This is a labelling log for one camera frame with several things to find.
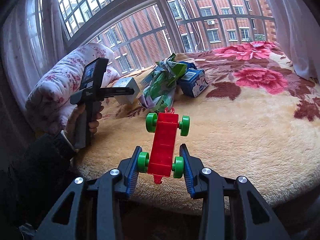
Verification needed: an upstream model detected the metal window frame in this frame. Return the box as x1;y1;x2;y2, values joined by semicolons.
37;0;278;75

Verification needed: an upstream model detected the silver grey square box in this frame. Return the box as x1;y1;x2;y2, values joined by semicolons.
112;77;140;105

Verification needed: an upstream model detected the floral plush bed blanket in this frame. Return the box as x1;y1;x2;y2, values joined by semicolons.
76;41;319;213

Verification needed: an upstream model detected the person's left hand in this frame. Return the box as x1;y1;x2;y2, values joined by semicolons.
64;102;104;145

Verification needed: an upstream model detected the rolled floral white quilt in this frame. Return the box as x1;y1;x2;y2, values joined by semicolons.
25;43;114;134

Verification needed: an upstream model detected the crumpled white green packaging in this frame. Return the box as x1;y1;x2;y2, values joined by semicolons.
138;90;175;113

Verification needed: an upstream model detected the sheer white right curtain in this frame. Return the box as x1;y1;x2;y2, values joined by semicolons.
267;0;319;79

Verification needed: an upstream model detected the small blue carton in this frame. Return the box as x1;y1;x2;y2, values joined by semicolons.
177;61;209;98

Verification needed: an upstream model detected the black jacket sleeve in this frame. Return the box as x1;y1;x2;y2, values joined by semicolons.
1;133;77;239

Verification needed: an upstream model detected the red green toy car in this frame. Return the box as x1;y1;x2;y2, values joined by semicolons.
137;109;190;184

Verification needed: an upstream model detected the green snack bag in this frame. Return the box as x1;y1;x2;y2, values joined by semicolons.
140;53;187;101

